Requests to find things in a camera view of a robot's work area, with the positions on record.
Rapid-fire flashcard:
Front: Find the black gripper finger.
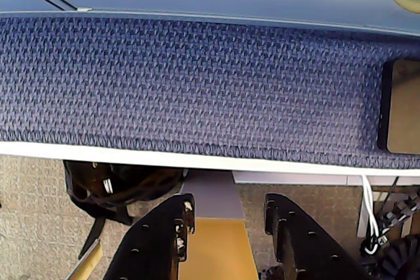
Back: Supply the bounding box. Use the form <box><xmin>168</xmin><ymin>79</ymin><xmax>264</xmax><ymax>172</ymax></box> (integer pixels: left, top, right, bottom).
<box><xmin>264</xmin><ymin>193</ymin><xmax>371</xmax><ymax>280</ymax></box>
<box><xmin>104</xmin><ymin>193</ymin><xmax>197</xmax><ymax>280</ymax></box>

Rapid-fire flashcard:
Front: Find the yellow wooden board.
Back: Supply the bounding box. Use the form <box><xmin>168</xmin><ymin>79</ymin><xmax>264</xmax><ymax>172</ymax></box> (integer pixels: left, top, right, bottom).
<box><xmin>178</xmin><ymin>217</ymin><xmax>260</xmax><ymax>280</ymax></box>

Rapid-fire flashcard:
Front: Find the black backpack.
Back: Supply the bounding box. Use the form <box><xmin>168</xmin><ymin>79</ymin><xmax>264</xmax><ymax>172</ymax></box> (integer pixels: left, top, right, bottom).
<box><xmin>62</xmin><ymin>160</ymin><xmax>184</xmax><ymax>260</ymax></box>

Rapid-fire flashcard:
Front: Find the light wooden stick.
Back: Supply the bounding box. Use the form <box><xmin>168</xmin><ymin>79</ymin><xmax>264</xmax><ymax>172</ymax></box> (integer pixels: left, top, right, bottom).
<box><xmin>67</xmin><ymin>239</ymin><xmax>104</xmax><ymax>280</ymax></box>

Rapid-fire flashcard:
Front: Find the grey table crossbar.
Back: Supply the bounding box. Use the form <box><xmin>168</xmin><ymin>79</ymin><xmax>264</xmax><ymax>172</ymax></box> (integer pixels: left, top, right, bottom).
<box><xmin>232</xmin><ymin>172</ymin><xmax>420</xmax><ymax>186</ymax></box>

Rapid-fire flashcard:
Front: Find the grey table leg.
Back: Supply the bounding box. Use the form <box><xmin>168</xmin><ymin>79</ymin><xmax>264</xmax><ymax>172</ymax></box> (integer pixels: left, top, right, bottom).
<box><xmin>180</xmin><ymin>170</ymin><xmax>247</xmax><ymax>220</ymax></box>

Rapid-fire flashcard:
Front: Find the black power strip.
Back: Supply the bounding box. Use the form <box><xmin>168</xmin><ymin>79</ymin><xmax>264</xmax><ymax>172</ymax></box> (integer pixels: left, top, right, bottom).
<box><xmin>380</xmin><ymin>191</ymin><xmax>420</xmax><ymax>228</ymax></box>

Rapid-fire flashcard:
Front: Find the blue woven placemat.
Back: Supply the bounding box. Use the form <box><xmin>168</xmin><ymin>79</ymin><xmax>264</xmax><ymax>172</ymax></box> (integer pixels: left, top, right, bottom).
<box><xmin>0</xmin><ymin>14</ymin><xmax>420</xmax><ymax>170</ymax></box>

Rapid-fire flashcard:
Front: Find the white cable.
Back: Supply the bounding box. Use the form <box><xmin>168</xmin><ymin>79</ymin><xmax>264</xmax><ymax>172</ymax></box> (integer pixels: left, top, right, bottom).
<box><xmin>360</xmin><ymin>174</ymin><xmax>382</xmax><ymax>256</ymax></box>

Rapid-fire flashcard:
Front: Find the thin black cable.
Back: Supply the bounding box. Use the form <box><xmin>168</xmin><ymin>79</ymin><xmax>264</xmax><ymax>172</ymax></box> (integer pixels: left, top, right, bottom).
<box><xmin>380</xmin><ymin>176</ymin><xmax>400</xmax><ymax>218</ymax></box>

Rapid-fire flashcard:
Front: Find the tan board with black frame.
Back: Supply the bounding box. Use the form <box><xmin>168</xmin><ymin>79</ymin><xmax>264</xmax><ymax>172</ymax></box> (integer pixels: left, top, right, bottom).
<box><xmin>377</xmin><ymin>59</ymin><xmax>420</xmax><ymax>155</ymax></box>

